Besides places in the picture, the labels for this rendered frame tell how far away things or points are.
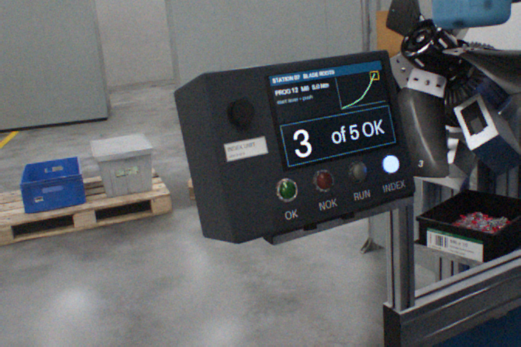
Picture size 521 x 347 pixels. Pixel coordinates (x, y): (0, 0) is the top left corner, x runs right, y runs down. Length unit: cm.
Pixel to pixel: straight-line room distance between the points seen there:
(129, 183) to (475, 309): 322
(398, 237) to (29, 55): 771
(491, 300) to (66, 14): 763
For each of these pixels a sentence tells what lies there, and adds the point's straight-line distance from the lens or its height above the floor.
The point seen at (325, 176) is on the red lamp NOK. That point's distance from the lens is 63.
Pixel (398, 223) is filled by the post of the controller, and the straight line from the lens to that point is 81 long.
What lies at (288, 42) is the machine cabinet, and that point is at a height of 97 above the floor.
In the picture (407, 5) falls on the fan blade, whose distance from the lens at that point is 163.
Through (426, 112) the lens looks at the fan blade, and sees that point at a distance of 136.
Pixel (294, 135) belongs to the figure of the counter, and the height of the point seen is 117.
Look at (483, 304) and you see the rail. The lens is 100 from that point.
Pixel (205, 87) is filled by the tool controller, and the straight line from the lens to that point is 58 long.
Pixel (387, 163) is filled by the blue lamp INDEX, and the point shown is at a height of 112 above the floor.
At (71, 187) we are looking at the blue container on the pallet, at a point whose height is 28.
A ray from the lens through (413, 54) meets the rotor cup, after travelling 140.
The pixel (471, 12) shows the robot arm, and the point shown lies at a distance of 56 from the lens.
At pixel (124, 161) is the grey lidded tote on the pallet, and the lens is 390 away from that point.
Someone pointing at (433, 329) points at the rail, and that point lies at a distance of 93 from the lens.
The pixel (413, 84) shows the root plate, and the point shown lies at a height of 111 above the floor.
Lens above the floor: 131
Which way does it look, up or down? 14 degrees down
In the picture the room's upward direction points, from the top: 5 degrees counter-clockwise
